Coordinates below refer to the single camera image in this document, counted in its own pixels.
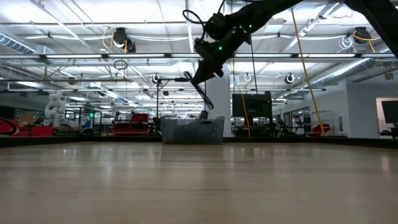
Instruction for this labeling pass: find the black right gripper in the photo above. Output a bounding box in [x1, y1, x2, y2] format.
[191, 38, 225, 86]

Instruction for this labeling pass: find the large black screen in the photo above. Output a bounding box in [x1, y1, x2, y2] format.
[231, 91, 274, 119]

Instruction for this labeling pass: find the gray plastic bin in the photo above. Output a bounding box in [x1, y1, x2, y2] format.
[160, 115, 226, 146]

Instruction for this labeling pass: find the red tool cart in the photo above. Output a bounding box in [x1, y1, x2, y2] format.
[113, 112, 150, 136]

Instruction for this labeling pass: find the white humanoid robot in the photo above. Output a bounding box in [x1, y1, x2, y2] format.
[44, 90, 67, 128]

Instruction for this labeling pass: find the red crate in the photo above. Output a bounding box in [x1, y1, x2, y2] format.
[28, 125, 54, 138]

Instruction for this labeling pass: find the cardboard box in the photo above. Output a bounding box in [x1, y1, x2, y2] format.
[17, 113, 36, 126]

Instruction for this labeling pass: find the black right arm cable loop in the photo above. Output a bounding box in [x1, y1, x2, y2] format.
[182, 9, 207, 43]

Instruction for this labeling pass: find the black camera stand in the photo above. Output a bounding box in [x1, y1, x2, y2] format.
[154, 77, 191, 135]

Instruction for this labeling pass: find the thin yellow hanging cable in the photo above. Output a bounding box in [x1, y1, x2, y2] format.
[237, 83, 252, 138]

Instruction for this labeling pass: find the black hanging cable ring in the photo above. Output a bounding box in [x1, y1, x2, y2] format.
[113, 59, 129, 71]

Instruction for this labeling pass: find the black ceiling cable reel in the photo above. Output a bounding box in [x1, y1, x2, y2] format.
[352, 26, 394, 81]
[101, 26, 137, 54]

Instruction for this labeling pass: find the long yellow hanging cable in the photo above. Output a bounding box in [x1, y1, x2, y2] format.
[290, 5, 326, 137]

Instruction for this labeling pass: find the silver ventilation duct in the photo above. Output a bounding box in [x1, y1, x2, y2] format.
[309, 46, 398, 88]

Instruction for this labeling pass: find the black aluminium table frame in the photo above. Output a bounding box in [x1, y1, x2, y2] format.
[0, 135, 398, 149]

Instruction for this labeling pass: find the black wall monitor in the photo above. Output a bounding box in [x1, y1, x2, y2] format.
[380, 100, 398, 125]

